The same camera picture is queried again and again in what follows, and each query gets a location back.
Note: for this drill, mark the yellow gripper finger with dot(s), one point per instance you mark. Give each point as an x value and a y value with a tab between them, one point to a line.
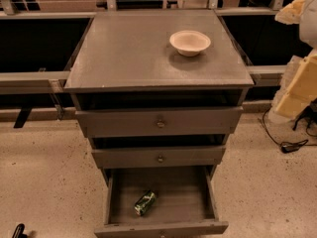
301	91
292	13

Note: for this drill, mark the grey top drawer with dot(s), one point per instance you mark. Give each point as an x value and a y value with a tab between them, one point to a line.
158	122

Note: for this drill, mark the grey bottom drawer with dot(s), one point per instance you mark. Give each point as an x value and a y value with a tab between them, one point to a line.
185	205

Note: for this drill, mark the grey metal rail frame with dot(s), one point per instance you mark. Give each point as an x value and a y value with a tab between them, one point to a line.
29	80

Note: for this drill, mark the black power adapter with cable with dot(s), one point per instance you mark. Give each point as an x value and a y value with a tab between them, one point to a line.
285	147

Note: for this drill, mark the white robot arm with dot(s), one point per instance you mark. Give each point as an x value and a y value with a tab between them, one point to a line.
308	35

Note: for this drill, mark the grey drawer cabinet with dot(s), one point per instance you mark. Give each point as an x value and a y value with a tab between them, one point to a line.
155	99

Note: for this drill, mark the black object on floor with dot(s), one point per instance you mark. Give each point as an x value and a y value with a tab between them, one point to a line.
19	231

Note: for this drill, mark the grey drawer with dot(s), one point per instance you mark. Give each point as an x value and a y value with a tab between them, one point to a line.
185	205
158	157
158	122

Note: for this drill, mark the green soda can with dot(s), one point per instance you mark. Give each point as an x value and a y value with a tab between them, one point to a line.
145	202

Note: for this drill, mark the grey middle drawer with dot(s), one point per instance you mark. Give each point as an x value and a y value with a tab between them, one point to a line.
158	157

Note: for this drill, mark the white paper bowl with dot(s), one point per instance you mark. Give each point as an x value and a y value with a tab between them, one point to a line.
189	43

